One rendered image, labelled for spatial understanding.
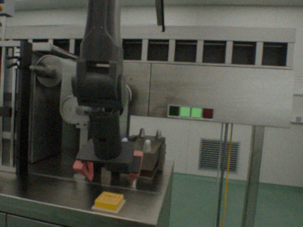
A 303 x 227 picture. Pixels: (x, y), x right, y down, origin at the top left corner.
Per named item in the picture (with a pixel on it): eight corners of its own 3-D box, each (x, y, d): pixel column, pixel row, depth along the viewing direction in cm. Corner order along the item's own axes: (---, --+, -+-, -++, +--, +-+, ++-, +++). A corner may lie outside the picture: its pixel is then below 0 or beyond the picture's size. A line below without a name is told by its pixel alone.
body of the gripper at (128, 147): (90, 144, 49) (86, 117, 45) (134, 148, 48) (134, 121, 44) (80, 165, 43) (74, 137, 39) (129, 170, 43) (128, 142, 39)
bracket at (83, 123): (73, 177, 86) (76, 103, 84) (81, 172, 92) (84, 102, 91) (84, 179, 85) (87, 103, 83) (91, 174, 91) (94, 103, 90)
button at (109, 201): (93, 208, 63) (94, 200, 63) (103, 197, 70) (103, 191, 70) (116, 212, 62) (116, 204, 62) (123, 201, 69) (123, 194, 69)
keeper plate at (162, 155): (157, 170, 100) (159, 147, 99) (160, 164, 109) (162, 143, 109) (163, 170, 99) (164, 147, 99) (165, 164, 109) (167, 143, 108)
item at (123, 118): (108, 148, 91) (111, 104, 90) (125, 138, 114) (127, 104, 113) (109, 148, 90) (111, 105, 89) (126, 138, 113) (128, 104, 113)
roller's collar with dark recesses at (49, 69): (33, 76, 90) (34, 62, 90) (43, 78, 96) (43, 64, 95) (46, 77, 89) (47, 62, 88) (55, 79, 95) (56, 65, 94)
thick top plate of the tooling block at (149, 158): (113, 163, 86) (114, 148, 86) (138, 144, 125) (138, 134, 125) (152, 168, 83) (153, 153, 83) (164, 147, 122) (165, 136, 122)
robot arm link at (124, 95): (68, 76, 34) (120, 79, 34) (91, 54, 44) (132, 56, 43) (79, 134, 41) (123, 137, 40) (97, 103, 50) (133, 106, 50)
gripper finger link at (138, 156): (114, 170, 53) (111, 141, 48) (143, 172, 53) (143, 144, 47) (107, 193, 47) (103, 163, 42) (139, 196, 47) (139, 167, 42)
